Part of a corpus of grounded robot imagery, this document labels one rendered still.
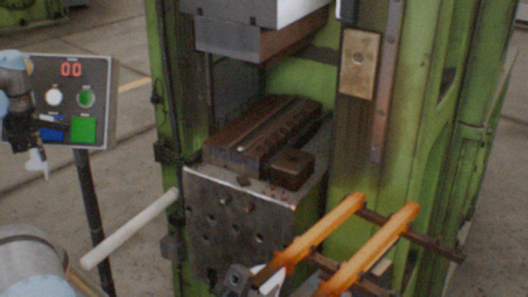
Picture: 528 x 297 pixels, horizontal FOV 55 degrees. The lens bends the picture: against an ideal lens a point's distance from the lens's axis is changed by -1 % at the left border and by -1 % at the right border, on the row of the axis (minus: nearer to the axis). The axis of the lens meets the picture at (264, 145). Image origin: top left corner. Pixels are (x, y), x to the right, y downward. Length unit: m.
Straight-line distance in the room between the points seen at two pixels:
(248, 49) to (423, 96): 0.45
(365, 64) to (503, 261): 1.72
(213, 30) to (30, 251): 0.81
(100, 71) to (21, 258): 0.97
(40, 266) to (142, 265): 1.89
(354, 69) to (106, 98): 0.74
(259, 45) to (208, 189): 0.47
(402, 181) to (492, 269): 1.37
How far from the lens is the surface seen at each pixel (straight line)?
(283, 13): 1.27
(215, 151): 1.52
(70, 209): 3.05
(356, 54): 1.32
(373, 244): 1.14
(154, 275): 2.54
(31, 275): 0.71
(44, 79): 1.69
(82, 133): 1.62
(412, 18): 1.28
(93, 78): 1.63
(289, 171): 1.41
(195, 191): 1.56
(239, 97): 1.79
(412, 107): 1.35
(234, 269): 0.95
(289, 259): 1.07
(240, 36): 1.32
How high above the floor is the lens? 1.74
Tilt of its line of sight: 30 degrees down
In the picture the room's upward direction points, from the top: 1 degrees clockwise
